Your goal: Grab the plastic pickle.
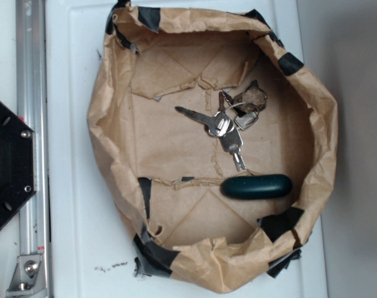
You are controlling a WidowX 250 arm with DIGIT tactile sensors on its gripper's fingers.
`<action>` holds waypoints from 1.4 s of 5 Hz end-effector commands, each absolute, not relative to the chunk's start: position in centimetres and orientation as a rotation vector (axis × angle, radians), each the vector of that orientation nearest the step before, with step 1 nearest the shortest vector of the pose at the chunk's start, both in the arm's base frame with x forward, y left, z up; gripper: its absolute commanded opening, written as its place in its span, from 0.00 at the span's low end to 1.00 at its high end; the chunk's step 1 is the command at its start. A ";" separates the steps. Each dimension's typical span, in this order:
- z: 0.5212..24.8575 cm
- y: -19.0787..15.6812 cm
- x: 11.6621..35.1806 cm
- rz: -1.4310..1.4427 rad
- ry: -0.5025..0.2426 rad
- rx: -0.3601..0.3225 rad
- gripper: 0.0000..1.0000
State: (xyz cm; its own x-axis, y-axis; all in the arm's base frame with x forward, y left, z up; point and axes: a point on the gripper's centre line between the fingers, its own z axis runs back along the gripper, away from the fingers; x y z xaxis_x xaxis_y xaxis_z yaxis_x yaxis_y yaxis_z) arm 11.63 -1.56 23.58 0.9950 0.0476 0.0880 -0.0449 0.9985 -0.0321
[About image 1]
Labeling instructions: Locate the silver key ring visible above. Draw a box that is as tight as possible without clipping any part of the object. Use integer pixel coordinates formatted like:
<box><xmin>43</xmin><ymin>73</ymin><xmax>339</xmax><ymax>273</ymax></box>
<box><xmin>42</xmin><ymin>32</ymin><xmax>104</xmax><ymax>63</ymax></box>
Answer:
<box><xmin>217</xmin><ymin>101</ymin><xmax>260</xmax><ymax>131</ymax></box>

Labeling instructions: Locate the metal corner bracket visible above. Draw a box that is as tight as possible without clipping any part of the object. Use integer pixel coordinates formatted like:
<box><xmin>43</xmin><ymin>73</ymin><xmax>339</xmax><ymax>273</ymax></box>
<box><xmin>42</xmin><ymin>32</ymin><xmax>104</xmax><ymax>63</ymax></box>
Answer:
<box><xmin>6</xmin><ymin>254</ymin><xmax>45</xmax><ymax>297</ymax></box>

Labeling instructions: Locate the brown paper bag bin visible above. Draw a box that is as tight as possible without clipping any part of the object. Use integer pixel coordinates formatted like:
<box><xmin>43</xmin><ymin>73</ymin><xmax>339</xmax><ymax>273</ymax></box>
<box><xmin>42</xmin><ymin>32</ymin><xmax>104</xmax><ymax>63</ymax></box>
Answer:
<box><xmin>87</xmin><ymin>1</ymin><xmax>338</xmax><ymax>293</ymax></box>

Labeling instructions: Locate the white plastic tray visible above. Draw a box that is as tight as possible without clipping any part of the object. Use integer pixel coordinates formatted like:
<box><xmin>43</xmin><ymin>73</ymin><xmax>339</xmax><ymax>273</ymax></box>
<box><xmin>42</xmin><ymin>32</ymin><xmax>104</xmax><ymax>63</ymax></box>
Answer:
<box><xmin>45</xmin><ymin>1</ymin><xmax>328</xmax><ymax>297</ymax></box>

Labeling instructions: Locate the aluminium extrusion rail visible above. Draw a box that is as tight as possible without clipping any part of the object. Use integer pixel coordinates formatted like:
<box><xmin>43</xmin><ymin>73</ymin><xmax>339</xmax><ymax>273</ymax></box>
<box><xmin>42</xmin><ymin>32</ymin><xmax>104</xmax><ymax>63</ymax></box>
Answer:
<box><xmin>16</xmin><ymin>1</ymin><xmax>53</xmax><ymax>297</ymax></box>

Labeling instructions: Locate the brown rusty key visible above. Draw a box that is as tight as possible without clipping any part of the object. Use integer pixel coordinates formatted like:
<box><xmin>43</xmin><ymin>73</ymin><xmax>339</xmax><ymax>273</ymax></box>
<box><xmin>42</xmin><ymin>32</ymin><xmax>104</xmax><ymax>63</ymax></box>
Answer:
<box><xmin>218</xmin><ymin>91</ymin><xmax>233</xmax><ymax>112</ymax></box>

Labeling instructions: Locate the dark green plastic pickle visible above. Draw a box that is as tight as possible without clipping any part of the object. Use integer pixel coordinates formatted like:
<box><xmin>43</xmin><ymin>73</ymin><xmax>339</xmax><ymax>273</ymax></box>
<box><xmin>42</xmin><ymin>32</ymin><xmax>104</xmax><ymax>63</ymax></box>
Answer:
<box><xmin>221</xmin><ymin>174</ymin><xmax>293</xmax><ymax>200</ymax></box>

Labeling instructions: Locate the long silver key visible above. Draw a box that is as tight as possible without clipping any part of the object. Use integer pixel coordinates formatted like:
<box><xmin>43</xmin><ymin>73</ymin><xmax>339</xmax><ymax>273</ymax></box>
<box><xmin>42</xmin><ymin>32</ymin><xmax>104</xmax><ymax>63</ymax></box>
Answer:
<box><xmin>175</xmin><ymin>106</ymin><xmax>234</xmax><ymax>137</ymax></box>

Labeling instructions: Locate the silver key pointing down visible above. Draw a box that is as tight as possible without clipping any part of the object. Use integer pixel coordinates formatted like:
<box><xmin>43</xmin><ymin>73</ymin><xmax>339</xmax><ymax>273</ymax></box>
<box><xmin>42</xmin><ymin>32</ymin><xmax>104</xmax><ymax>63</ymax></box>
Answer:
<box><xmin>219</xmin><ymin>128</ymin><xmax>247</xmax><ymax>171</ymax></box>

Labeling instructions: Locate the brown rock chunk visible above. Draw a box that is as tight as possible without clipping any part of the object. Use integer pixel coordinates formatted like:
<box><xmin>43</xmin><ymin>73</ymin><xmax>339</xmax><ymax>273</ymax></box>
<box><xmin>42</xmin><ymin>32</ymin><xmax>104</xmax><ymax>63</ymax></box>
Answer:
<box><xmin>233</xmin><ymin>80</ymin><xmax>268</xmax><ymax>113</ymax></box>

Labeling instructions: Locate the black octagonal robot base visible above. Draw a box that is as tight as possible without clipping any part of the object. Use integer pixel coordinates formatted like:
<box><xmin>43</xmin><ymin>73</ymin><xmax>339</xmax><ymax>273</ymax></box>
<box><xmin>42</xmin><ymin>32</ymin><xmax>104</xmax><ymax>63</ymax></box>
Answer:
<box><xmin>0</xmin><ymin>101</ymin><xmax>36</xmax><ymax>231</ymax></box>

